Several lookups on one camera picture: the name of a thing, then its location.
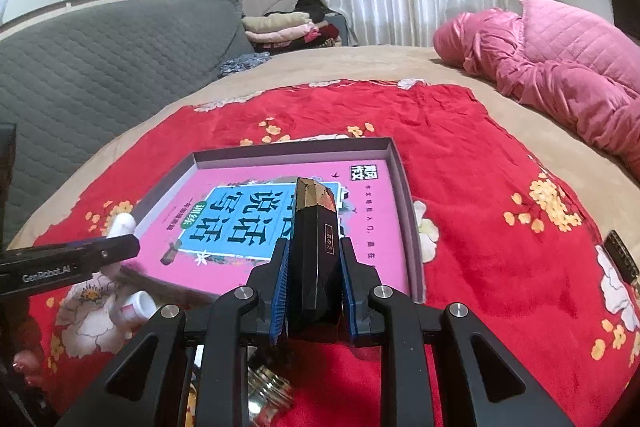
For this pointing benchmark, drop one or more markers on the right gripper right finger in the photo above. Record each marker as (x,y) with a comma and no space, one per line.
(381,316)

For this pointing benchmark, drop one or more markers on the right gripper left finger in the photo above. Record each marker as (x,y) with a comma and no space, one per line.
(250,315)

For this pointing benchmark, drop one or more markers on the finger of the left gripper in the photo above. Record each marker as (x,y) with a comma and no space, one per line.
(36,270)

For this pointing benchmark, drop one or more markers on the black faceted lighter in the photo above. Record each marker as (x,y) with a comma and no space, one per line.
(315,279)

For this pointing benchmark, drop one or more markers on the metallic ring ornament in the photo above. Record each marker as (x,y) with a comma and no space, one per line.
(268,395)

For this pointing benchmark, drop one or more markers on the white earbuds case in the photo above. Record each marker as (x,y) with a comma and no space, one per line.
(123,224)

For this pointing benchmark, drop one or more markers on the small white pill bottle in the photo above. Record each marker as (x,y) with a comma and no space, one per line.
(133,311)

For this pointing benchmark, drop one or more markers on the person's left hand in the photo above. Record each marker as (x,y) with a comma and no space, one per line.
(29,363)

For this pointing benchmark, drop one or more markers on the pink Chinese picture book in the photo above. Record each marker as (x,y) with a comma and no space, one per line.
(206,229)

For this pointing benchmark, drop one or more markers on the red floral blanket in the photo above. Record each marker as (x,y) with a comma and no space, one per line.
(511,239)

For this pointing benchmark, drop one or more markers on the grey shallow cardboard box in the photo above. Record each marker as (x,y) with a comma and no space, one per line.
(308,151)

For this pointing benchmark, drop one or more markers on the grey quilted sofa cover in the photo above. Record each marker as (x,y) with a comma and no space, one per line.
(73,83)

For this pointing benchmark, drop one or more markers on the blue patterned cloth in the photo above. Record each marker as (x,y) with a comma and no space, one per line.
(243,63)

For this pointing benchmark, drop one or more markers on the beige bed sheet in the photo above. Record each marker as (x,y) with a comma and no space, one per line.
(609,193)

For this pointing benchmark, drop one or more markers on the stack of folded clothes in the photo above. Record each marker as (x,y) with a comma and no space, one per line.
(311,25)

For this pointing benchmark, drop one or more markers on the pink quilted duvet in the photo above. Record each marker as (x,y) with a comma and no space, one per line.
(560,60)

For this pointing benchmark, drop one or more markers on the black television screen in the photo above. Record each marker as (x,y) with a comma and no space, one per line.
(626,15)

